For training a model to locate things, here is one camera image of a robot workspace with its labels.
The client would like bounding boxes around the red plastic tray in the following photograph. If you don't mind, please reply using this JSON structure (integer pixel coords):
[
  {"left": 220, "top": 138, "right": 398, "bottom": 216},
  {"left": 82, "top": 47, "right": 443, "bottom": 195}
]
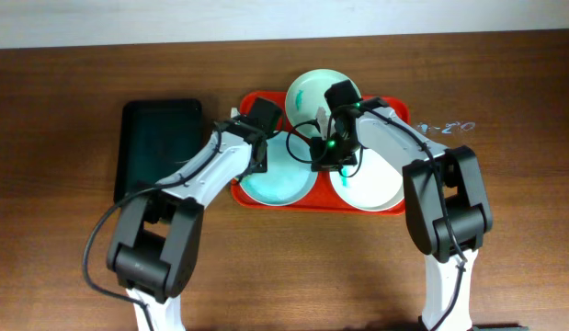
[{"left": 230, "top": 90, "right": 411, "bottom": 216}]

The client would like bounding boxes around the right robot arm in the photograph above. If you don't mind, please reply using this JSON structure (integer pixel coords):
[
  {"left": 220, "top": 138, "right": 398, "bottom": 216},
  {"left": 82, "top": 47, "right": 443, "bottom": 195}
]
[{"left": 310, "top": 80, "right": 493, "bottom": 330}]

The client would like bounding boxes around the black cable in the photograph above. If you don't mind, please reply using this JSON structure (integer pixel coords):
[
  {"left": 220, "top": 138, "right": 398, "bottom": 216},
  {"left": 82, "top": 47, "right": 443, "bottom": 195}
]
[
  {"left": 285, "top": 101, "right": 470, "bottom": 331},
  {"left": 82, "top": 120, "right": 248, "bottom": 331}
]

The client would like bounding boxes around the white plate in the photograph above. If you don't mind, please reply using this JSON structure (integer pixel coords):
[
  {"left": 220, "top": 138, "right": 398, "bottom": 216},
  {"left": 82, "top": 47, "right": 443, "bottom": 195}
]
[{"left": 329, "top": 149, "right": 404, "bottom": 212}]

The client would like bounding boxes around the right black cable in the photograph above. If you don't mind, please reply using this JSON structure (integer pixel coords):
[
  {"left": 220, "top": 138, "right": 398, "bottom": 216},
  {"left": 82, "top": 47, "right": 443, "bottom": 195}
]
[{"left": 285, "top": 101, "right": 470, "bottom": 331}]

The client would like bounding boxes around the left black cable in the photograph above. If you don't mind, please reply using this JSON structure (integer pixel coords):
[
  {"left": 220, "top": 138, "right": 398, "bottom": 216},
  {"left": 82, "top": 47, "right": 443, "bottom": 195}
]
[{"left": 82, "top": 120, "right": 248, "bottom": 331}]

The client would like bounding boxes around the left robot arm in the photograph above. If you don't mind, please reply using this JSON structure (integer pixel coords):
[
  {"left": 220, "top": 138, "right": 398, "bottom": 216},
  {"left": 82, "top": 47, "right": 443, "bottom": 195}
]
[{"left": 107, "top": 97, "right": 283, "bottom": 330}]

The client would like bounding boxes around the black rectangular tray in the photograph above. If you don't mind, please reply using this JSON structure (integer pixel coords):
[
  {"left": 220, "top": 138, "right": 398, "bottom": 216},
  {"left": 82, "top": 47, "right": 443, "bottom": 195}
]
[{"left": 113, "top": 98, "right": 203, "bottom": 202}]

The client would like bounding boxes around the mint green plate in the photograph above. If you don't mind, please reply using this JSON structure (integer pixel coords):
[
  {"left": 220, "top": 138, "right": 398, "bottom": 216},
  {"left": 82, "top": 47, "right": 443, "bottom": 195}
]
[{"left": 285, "top": 69, "right": 361, "bottom": 138}]

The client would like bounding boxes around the light blue plate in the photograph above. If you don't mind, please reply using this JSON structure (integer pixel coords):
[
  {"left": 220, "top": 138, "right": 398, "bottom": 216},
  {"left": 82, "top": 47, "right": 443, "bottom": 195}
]
[{"left": 241, "top": 132, "right": 318, "bottom": 206}]

